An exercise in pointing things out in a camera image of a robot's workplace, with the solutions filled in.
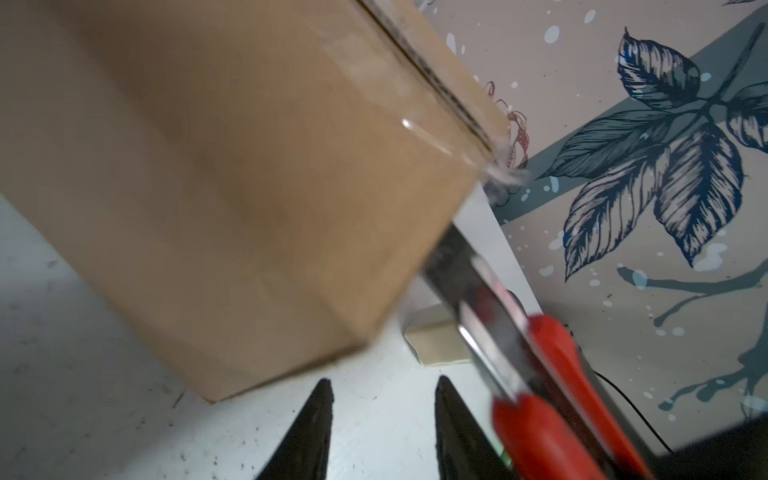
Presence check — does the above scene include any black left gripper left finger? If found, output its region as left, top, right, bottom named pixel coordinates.
left=256, top=378, right=334, bottom=480

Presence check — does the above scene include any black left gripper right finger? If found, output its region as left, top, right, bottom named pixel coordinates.
left=435, top=376, right=510, bottom=480

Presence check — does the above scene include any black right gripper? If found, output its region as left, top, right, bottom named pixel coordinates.
left=656, top=413, right=767, bottom=480

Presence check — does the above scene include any red black utility knife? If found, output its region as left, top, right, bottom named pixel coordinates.
left=424, top=226, right=655, bottom=479

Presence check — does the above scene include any brown cardboard express box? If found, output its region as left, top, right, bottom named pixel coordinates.
left=1, top=1, right=508, bottom=402

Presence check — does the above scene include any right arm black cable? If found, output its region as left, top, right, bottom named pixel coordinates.
left=590, top=368, right=676, bottom=454

